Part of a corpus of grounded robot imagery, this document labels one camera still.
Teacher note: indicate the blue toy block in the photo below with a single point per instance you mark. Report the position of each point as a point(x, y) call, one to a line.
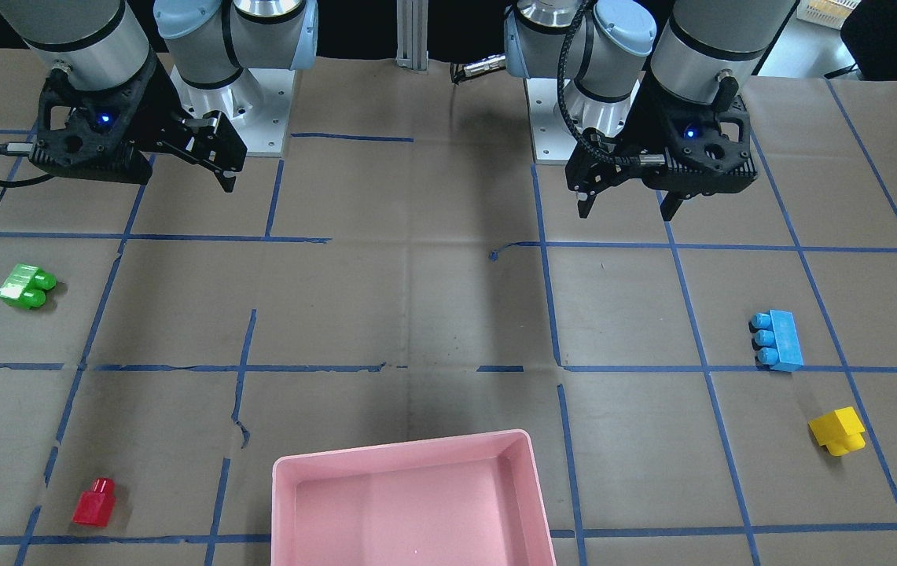
point(776, 340)

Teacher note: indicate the pink plastic box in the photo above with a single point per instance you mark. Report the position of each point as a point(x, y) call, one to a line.
point(461, 500)

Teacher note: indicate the red toy block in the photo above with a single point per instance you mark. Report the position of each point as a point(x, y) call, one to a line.
point(96, 505)

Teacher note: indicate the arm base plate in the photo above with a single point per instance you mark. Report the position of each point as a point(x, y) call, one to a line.
point(259, 130)
point(552, 141)

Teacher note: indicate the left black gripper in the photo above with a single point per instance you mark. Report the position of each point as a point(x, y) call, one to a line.
point(641, 124)

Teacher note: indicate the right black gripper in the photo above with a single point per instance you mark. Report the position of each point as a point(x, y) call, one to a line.
point(163, 110)

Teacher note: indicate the green toy block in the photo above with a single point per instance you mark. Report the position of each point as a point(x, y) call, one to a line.
point(26, 286)

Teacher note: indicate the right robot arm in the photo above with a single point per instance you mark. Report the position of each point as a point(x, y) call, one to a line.
point(104, 45)

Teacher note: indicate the aluminium frame post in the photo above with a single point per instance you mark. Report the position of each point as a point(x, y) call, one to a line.
point(411, 35)

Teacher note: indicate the yellow toy block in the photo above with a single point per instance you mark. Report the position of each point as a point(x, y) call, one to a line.
point(840, 431)

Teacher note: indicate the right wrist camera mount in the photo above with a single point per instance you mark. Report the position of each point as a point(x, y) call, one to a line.
point(87, 135)

